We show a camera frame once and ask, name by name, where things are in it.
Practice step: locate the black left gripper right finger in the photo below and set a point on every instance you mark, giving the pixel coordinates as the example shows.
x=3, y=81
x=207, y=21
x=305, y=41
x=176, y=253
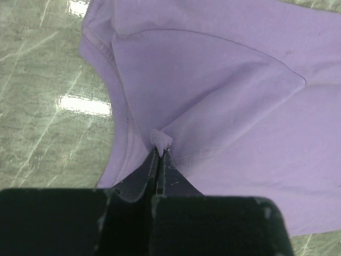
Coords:
x=186, y=222

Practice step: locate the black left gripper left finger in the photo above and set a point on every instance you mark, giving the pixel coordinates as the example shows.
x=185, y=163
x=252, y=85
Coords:
x=69, y=221

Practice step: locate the purple t-shirt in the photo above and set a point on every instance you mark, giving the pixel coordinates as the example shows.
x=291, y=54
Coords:
x=244, y=94

